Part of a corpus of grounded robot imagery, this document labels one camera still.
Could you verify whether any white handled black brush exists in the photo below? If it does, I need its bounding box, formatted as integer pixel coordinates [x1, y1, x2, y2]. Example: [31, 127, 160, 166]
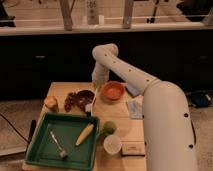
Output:
[84, 87, 99, 116]

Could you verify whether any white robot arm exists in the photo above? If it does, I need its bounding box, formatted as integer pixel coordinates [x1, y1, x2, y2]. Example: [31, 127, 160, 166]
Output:
[92, 44, 198, 171]

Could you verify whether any orange bowl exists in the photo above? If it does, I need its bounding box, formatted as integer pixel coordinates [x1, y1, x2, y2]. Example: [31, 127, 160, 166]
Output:
[101, 81, 125, 101]

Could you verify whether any dark purple bowl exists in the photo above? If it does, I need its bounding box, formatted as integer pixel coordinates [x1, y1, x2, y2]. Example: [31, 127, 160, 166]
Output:
[76, 90, 94, 111]

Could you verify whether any blue sponge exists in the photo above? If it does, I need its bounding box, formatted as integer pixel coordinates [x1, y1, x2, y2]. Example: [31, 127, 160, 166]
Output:
[125, 84, 139, 97]

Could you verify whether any light blue folded cloth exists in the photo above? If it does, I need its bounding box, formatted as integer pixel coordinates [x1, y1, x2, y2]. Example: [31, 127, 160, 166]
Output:
[127, 100, 142, 120]

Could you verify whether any brown grape bunch toy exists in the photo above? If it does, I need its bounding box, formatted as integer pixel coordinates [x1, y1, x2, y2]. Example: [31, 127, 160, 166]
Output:
[64, 92, 76, 112]

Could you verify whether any green pear toy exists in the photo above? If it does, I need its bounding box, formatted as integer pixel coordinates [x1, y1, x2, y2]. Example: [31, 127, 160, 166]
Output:
[99, 121, 117, 135]

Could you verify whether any yellow corn cob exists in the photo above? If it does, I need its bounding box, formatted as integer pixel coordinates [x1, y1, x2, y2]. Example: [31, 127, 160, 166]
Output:
[75, 124, 94, 146]

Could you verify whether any yellow bread toy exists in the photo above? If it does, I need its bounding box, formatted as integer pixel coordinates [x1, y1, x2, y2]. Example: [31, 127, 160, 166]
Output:
[44, 96, 59, 112]

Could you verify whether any white cup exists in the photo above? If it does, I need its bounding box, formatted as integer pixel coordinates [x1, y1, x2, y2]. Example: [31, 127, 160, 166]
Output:
[103, 135, 122, 155]

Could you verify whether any tan and black sponge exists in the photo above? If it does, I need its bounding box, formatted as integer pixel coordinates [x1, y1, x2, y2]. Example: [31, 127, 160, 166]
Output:
[121, 142, 145, 156]

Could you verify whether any green plastic tray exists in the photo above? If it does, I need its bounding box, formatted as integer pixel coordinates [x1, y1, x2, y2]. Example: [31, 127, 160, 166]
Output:
[25, 113, 99, 171]

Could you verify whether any silver fork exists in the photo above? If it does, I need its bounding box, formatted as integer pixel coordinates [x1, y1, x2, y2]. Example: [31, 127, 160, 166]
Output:
[50, 131, 68, 159]

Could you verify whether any white remote on ledge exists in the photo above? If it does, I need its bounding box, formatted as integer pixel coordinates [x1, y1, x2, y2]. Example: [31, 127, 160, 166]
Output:
[86, 0, 99, 25]

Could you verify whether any dark blue floor object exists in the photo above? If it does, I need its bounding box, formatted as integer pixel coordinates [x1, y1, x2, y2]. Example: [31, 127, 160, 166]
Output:
[187, 92, 212, 108]

